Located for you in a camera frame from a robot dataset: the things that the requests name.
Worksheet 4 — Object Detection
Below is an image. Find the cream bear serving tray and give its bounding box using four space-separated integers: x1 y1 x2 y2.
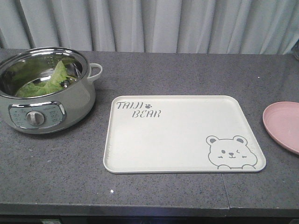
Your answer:
103 96 266 174

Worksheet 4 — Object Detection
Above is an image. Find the green lettuce leaf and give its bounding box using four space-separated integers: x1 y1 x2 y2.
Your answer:
15 60 77 98

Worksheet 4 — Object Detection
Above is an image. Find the pink round plate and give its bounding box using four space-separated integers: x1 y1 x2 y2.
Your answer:
263 101 299 154

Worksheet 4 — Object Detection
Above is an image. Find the green electric cooking pot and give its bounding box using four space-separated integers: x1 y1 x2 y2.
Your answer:
0 47 103 134

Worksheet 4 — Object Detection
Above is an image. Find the white pleated curtain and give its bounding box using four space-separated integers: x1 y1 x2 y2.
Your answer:
0 0 299 55

